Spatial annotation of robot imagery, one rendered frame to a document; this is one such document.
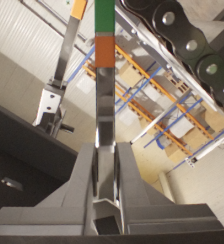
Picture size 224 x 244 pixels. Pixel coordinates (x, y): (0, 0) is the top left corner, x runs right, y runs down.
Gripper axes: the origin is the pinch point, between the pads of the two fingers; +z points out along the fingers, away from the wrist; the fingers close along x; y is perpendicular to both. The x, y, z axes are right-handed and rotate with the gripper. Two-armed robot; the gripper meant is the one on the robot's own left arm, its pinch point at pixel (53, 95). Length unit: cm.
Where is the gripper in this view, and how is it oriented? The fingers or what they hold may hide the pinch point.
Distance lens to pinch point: 28.0
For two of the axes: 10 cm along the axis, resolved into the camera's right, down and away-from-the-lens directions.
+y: 9.1, 3.5, 2.4
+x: -0.8, 7.0, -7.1
